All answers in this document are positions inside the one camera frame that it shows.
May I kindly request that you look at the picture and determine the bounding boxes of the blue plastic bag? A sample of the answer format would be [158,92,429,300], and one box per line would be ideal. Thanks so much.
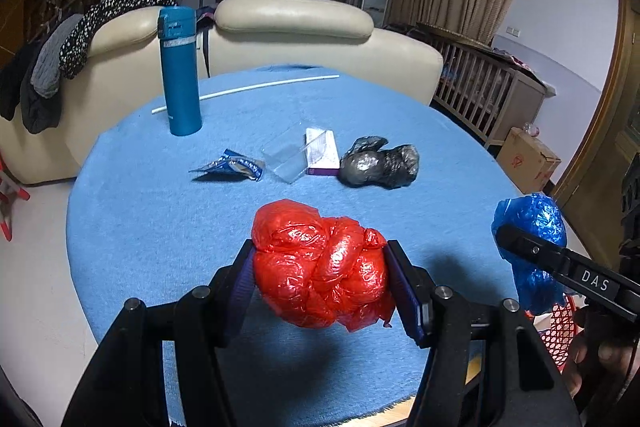
[491,193,567,315]

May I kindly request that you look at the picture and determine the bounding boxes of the red plastic bag ball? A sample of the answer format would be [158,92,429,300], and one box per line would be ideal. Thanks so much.
[252,199,395,332]

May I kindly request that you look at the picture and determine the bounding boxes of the blue foil wrapper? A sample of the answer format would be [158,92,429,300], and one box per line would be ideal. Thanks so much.
[191,148,265,181]

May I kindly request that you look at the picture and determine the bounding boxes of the black plastic bag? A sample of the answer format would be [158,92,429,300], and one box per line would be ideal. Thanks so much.
[337,135,420,190]

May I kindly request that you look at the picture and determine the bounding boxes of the clear plastic package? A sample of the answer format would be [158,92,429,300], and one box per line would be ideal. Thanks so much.
[260,122,308,184]

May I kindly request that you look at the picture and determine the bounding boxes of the white purple cardboard box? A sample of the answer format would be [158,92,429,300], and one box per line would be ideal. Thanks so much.
[305,128,341,176]

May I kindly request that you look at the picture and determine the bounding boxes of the right hand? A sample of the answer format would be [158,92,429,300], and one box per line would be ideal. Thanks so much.
[562,329,639,399]

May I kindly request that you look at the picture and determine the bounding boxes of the red plastic basket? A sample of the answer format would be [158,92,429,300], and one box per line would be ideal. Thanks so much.
[525,295,580,372]

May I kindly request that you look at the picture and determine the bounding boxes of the blue table cloth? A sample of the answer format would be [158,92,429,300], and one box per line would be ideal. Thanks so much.
[66,66,515,426]

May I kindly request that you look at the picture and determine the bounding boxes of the wooden baby crib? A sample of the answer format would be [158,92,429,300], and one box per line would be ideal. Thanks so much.
[408,24,547,148]

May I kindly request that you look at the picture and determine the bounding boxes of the white thin rod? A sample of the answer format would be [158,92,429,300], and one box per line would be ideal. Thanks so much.
[150,74,342,115]

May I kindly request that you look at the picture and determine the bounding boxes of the red white stool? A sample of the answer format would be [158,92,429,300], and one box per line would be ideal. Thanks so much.
[0,160,30,242]

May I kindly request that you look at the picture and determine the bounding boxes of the cream leather sofa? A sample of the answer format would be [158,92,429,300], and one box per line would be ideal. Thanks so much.
[1,0,442,184]

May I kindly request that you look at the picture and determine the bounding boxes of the blue thermos bottle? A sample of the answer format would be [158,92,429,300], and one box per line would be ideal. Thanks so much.
[157,6,202,136]

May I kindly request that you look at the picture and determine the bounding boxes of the clothes pile on sofa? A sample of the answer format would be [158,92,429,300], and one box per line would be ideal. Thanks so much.
[1,0,176,134]

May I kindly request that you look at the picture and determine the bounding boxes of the patterned strap bag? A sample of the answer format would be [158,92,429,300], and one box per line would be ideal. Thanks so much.
[196,5,215,76]

